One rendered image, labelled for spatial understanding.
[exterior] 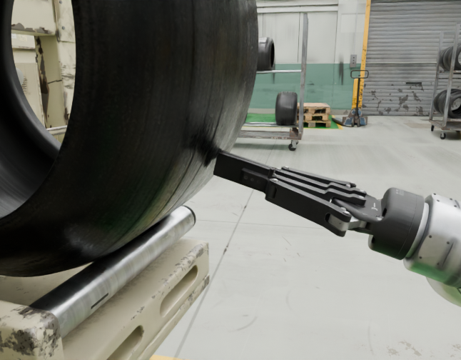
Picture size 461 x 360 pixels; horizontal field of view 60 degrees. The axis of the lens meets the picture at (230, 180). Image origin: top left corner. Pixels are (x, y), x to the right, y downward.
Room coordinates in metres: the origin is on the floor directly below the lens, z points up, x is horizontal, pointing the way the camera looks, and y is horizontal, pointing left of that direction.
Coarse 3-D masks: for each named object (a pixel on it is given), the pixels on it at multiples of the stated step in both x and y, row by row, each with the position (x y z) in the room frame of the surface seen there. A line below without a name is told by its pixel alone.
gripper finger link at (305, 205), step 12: (276, 180) 0.42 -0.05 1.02; (276, 192) 0.42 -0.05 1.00; (288, 192) 0.41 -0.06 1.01; (300, 192) 0.41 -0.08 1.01; (276, 204) 0.42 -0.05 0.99; (288, 204) 0.41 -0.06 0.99; (300, 204) 0.40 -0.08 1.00; (312, 204) 0.40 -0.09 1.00; (324, 204) 0.39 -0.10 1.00; (312, 216) 0.39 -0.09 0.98; (324, 216) 0.39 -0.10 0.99; (336, 216) 0.38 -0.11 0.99; (348, 216) 0.37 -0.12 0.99; (336, 228) 0.38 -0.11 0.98
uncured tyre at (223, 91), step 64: (0, 0) 0.71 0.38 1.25; (128, 0) 0.32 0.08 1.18; (192, 0) 0.35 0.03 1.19; (0, 64) 0.72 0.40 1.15; (128, 64) 0.32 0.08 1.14; (192, 64) 0.35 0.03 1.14; (256, 64) 0.51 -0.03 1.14; (0, 128) 0.70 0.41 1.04; (128, 128) 0.33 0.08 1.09; (192, 128) 0.37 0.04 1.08; (0, 192) 0.61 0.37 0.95; (64, 192) 0.34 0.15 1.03; (128, 192) 0.35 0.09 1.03; (192, 192) 0.49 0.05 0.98; (0, 256) 0.38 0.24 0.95; (64, 256) 0.38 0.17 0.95
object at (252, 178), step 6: (240, 174) 0.45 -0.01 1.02; (246, 174) 0.45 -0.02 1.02; (252, 174) 0.45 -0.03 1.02; (258, 174) 0.45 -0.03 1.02; (240, 180) 0.45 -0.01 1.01; (246, 180) 0.45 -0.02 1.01; (252, 180) 0.45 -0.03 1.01; (258, 180) 0.45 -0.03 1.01; (264, 180) 0.44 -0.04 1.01; (258, 186) 0.45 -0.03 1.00; (264, 186) 0.44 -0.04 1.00; (270, 186) 0.42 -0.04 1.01; (270, 192) 0.42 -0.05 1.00
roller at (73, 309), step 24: (168, 216) 0.56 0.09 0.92; (192, 216) 0.60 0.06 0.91; (144, 240) 0.48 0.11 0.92; (168, 240) 0.52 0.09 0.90; (96, 264) 0.41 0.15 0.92; (120, 264) 0.42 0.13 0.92; (144, 264) 0.46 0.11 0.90; (72, 288) 0.36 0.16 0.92; (96, 288) 0.38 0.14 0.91; (120, 288) 0.41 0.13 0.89; (72, 312) 0.34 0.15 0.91
